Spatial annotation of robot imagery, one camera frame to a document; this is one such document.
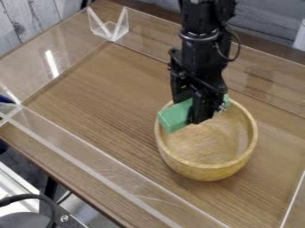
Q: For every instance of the blue object at left edge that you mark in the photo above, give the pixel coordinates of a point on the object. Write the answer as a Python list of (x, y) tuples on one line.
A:
[(6, 99)]

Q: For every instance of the black table leg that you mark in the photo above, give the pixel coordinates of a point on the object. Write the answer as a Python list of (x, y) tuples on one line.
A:
[(51, 187)]

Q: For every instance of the clear acrylic tray walls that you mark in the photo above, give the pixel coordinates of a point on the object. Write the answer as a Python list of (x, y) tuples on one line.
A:
[(89, 83)]

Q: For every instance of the green rectangular block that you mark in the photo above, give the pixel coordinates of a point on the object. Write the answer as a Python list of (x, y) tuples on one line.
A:
[(176, 116)]

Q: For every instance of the grey metal bracket with screw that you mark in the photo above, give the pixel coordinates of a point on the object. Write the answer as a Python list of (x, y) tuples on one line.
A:
[(65, 219)]

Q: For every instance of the brown wooden bowl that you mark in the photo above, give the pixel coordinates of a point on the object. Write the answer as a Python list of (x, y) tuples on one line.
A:
[(211, 151)]

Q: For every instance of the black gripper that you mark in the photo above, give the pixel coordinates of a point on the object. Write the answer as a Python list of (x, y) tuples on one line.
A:
[(196, 68)]

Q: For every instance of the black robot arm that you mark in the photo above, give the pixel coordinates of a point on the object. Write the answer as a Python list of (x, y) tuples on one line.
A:
[(207, 16)]

